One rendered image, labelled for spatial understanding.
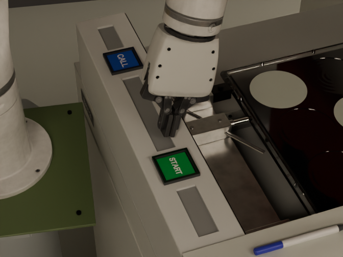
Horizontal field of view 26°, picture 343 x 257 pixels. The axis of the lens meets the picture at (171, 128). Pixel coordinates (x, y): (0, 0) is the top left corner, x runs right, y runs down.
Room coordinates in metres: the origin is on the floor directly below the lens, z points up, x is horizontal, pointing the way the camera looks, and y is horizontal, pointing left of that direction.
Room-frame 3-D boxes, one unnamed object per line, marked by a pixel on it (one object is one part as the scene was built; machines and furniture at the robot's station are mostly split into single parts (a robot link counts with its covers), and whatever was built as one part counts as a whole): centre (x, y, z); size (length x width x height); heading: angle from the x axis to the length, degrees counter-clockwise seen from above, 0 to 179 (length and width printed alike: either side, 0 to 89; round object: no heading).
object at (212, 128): (0.89, -0.06, 0.89); 0.08 x 0.03 x 0.03; 110
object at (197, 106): (0.96, -0.03, 0.89); 0.08 x 0.03 x 0.03; 110
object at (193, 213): (0.86, 0.04, 0.89); 0.55 x 0.09 x 0.14; 20
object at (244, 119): (0.91, -0.11, 0.89); 0.05 x 0.01 x 0.01; 110
